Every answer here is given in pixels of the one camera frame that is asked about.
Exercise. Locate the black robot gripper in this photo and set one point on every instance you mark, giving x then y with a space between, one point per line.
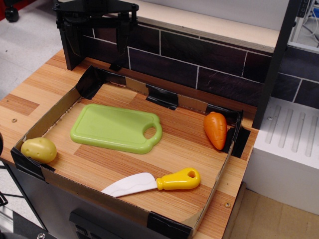
118 14

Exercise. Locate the yellow handled white toy knife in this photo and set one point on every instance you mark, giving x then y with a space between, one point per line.
185 179

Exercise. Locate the green plastic cutting board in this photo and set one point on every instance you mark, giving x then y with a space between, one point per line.
117 128

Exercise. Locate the cardboard fence with black tape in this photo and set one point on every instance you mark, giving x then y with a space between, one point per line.
71 185

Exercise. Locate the black wheel caster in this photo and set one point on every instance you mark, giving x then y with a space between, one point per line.
11 14

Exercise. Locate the yellow toy potato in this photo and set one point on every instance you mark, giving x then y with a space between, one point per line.
39 149

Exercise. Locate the dark brick pattern backsplash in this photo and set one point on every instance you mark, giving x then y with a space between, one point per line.
222 69

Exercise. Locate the orange toy carrot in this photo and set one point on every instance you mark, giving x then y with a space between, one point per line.
215 126

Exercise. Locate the white toy sink drainboard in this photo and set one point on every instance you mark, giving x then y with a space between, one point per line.
284 164

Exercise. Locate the black vertical post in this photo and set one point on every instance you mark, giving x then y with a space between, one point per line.
281 45

